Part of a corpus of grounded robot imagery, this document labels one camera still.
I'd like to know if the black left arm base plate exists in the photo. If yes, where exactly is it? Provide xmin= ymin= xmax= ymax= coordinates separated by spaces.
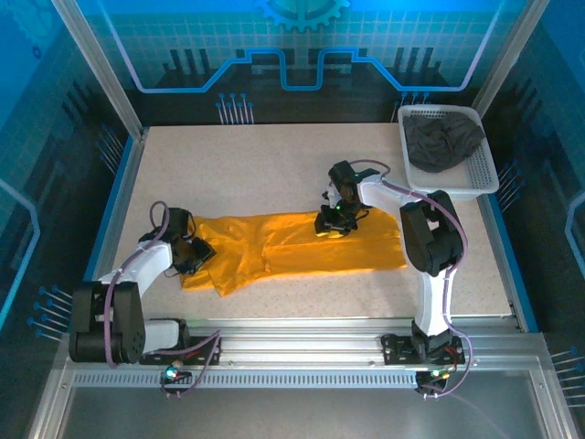
xmin=139 ymin=332 xmax=224 ymax=367

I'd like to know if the grey metal panel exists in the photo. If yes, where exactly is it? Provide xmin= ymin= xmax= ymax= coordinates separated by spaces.
xmin=27 ymin=356 xmax=577 ymax=439

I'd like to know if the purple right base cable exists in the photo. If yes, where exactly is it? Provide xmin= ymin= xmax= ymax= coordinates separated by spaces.
xmin=420 ymin=360 xmax=508 ymax=435

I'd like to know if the slotted grey cable duct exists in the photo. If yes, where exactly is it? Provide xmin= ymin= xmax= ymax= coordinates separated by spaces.
xmin=71 ymin=370 xmax=424 ymax=390

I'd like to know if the aluminium mounting rail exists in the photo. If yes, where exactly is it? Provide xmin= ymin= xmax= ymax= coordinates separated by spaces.
xmin=58 ymin=315 xmax=549 ymax=367

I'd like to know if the small LED circuit board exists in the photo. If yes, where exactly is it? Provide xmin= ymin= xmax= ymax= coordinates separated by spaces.
xmin=159 ymin=363 xmax=193 ymax=390
xmin=416 ymin=368 xmax=452 ymax=394

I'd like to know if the white perforated plastic basket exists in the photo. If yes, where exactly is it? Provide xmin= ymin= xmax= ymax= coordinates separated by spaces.
xmin=396 ymin=103 xmax=501 ymax=202

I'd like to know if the aluminium frame post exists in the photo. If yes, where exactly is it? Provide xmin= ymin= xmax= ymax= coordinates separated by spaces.
xmin=469 ymin=0 xmax=552 ymax=121
xmin=50 ymin=0 xmax=150 ymax=141

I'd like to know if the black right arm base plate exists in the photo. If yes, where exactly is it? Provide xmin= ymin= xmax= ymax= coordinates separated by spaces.
xmin=380 ymin=332 xmax=466 ymax=367

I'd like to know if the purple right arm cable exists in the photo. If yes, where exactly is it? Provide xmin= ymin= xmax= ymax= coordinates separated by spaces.
xmin=345 ymin=157 xmax=474 ymax=367

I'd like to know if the yellow t-shirt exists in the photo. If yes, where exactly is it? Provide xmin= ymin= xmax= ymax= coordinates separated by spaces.
xmin=180 ymin=210 xmax=409 ymax=298

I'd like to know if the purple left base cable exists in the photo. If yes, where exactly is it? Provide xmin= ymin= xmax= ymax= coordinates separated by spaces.
xmin=145 ymin=328 xmax=224 ymax=400

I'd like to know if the dark grey t-shirt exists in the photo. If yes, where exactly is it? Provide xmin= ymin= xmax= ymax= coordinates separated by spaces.
xmin=401 ymin=112 xmax=486 ymax=174

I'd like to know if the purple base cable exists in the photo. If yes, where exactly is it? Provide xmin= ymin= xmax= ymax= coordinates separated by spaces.
xmin=145 ymin=328 xmax=224 ymax=400
xmin=420 ymin=360 xmax=508 ymax=435

